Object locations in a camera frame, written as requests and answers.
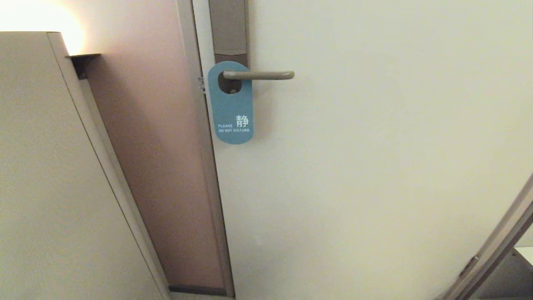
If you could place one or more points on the brown metal lock plate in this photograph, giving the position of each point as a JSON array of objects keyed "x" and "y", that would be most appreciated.
[{"x": 229, "y": 29}]

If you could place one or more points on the metal door latch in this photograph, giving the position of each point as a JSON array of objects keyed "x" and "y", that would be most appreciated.
[{"x": 201, "y": 85}]

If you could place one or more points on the brown wooden side frame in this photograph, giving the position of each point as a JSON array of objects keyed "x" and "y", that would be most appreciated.
[{"x": 491, "y": 250}]

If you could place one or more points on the white room door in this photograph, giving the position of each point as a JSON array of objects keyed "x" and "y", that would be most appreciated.
[{"x": 354, "y": 166}]

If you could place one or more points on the beige door frame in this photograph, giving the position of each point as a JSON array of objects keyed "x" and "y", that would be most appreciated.
[{"x": 207, "y": 146}]

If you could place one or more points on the dark wall light ledge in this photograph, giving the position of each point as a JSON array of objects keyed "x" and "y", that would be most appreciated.
[{"x": 83, "y": 62}]

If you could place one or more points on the dark baseboard strip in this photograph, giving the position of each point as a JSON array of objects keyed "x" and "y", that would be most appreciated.
[{"x": 195, "y": 289}]

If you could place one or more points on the blue and white door hanger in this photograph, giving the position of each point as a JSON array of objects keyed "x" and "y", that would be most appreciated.
[{"x": 233, "y": 112}]

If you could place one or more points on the small brown frame hinge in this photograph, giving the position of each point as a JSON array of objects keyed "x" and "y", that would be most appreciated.
[{"x": 470, "y": 264}]

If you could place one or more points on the beige cabinet panel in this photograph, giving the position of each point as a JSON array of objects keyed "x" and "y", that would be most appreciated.
[{"x": 41, "y": 166}]

